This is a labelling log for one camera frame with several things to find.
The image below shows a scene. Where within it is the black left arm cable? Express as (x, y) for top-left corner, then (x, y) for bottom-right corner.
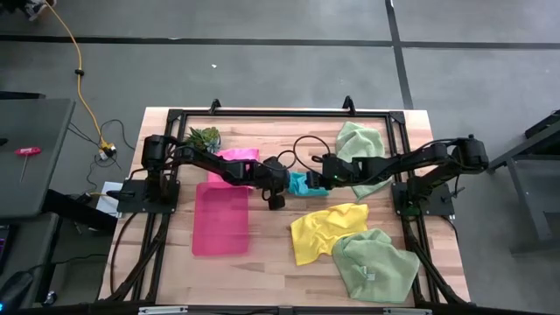
(274, 150), (299, 172)

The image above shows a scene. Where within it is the yellow power plug connector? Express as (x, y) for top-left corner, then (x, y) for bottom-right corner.
(96, 140), (118, 162)

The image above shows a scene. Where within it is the white paper sheet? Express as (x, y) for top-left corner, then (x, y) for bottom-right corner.
(94, 180), (124, 219)

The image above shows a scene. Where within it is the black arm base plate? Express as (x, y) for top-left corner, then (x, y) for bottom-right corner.
(391, 181), (456, 219)
(116, 178), (181, 214)

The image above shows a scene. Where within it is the yellow microfiber towel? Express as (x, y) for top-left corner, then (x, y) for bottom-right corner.
(290, 202), (370, 267)

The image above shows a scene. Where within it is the black metal table frame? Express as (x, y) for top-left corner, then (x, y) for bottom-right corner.
(98, 95), (472, 307)

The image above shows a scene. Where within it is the green microfiber towel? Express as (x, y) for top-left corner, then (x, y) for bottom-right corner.
(335, 121), (393, 201)
(331, 227), (421, 305)

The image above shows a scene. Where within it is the grey metal stand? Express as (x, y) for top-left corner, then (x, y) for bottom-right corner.
(487, 108), (560, 256)

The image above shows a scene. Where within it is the person's shoe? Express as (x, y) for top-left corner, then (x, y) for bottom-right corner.
(24, 0), (58, 22)

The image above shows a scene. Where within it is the yellow extension cable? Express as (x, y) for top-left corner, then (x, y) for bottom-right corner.
(43, 0), (116, 152)

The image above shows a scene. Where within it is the silver metal bracket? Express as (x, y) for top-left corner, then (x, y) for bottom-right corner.
(383, 307), (433, 315)
(138, 305), (189, 315)

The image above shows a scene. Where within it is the potted succulent plant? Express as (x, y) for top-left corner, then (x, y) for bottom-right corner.
(183, 125), (222, 155)

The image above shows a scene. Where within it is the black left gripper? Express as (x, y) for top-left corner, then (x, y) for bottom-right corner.
(249, 156), (297, 197)

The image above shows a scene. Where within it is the black desk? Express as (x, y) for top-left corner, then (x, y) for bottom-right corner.
(0, 212), (60, 307)

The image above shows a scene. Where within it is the red T-handle hex key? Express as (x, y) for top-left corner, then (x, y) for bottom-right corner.
(14, 146), (43, 183)

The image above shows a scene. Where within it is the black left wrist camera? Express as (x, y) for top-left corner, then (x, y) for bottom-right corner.
(261, 187), (288, 211)

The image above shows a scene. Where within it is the pink translucent plastic tray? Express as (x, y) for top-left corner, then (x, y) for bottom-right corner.
(191, 181), (251, 257)

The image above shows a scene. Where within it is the blue microfiber towel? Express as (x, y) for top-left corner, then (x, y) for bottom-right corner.
(287, 171), (330, 198)

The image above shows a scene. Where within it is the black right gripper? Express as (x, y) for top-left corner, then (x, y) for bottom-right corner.
(304, 152), (367, 190)

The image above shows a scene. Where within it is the black angled bar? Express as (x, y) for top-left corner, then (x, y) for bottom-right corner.
(41, 188), (119, 233)

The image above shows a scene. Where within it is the grey side table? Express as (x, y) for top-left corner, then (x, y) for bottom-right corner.
(0, 98), (77, 220)

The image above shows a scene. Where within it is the pink microfiber towel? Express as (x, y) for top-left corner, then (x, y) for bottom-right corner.
(206, 147), (262, 192)

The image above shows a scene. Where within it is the black computer mouse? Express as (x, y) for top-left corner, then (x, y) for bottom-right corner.
(0, 269), (35, 312)

